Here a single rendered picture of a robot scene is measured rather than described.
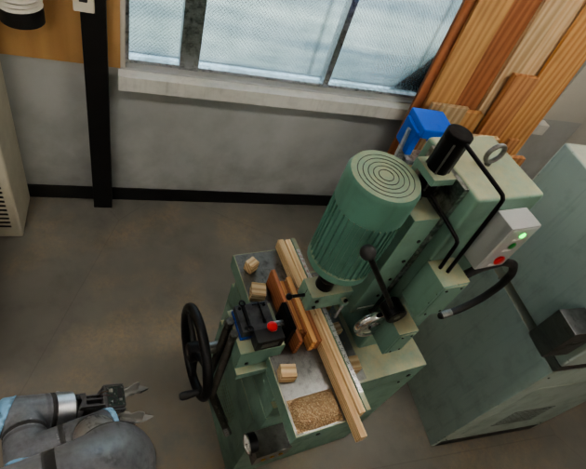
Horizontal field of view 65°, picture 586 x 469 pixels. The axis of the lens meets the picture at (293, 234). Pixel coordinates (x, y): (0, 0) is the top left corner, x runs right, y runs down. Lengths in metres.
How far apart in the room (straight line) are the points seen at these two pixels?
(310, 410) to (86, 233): 1.78
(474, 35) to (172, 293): 1.95
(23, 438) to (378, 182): 0.94
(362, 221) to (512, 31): 1.82
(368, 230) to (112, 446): 0.65
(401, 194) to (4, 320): 1.94
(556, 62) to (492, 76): 0.34
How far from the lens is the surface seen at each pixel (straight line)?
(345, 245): 1.07
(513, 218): 1.18
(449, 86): 2.59
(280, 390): 1.33
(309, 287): 1.30
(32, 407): 1.29
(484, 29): 2.51
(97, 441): 0.67
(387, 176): 1.02
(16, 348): 2.39
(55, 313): 2.45
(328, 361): 1.36
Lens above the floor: 2.09
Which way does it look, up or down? 47 degrees down
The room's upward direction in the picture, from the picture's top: 23 degrees clockwise
